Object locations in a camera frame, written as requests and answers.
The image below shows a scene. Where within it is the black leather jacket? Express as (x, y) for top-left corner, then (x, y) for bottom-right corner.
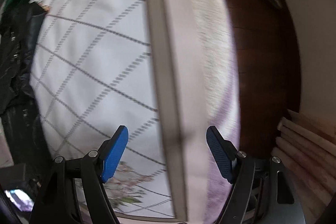
(1, 2), (51, 173)

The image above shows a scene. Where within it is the white diamond pattern mat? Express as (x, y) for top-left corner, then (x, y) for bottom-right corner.
(31, 0), (187, 222)

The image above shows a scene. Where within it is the bed with floral purple blanket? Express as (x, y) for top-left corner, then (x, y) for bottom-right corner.
(165, 0), (240, 223)

